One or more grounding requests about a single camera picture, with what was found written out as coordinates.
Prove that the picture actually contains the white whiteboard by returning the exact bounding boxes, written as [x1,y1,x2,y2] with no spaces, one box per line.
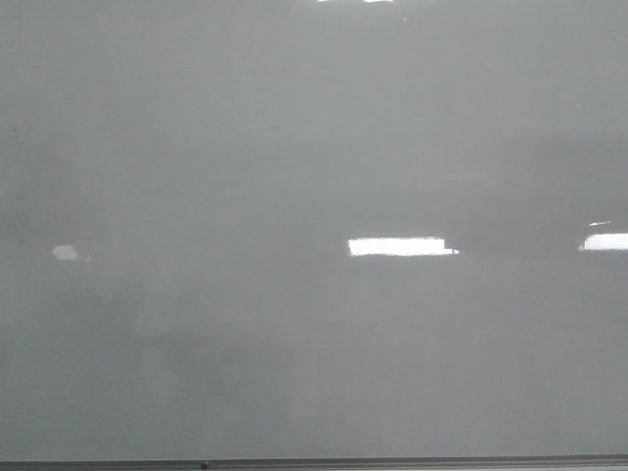
[1,1,627,464]

